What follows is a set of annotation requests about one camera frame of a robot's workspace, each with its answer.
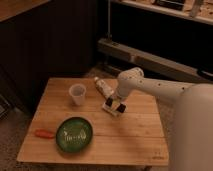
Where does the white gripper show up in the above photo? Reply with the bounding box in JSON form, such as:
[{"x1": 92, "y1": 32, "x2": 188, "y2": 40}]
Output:
[{"x1": 105, "y1": 91, "x2": 126, "y2": 113}]

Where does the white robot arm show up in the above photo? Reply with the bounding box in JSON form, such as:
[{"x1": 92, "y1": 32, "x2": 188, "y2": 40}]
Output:
[{"x1": 103, "y1": 67, "x2": 213, "y2": 171}]

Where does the white tube bottle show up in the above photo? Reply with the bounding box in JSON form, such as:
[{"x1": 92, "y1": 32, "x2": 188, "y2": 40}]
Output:
[{"x1": 94, "y1": 77, "x2": 114, "y2": 98}]

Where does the translucent plastic cup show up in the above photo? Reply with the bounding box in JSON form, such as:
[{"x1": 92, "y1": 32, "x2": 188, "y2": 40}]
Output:
[{"x1": 69, "y1": 84, "x2": 86, "y2": 106}]

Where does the green plate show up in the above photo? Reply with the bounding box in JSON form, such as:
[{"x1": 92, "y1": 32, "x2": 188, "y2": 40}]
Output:
[{"x1": 55, "y1": 117, "x2": 93, "y2": 153}]

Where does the wooden table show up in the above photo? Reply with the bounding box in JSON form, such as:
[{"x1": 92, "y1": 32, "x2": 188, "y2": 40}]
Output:
[{"x1": 17, "y1": 78, "x2": 168, "y2": 166}]

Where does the grey baseboard heater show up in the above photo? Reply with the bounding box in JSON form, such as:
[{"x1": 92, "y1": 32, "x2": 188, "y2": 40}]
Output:
[{"x1": 98, "y1": 38, "x2": 212, "y2": 83}]

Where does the orange carrot toy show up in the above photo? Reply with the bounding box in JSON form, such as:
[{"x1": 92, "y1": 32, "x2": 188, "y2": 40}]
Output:
[{"x1": 35, "y1": 130, "x2": 55, "y2": 139}]

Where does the vertical metal pole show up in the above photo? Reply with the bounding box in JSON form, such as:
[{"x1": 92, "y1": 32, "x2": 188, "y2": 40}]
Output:
[{"x1": 107, "y1": 0, "x2": 111, "y2": 40}]

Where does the wooden shelf ledge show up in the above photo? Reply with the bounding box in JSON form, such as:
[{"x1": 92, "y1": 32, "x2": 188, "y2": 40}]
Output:
[{"x1": 111, "y1": 0, "x2": 213, "y2": 26}]

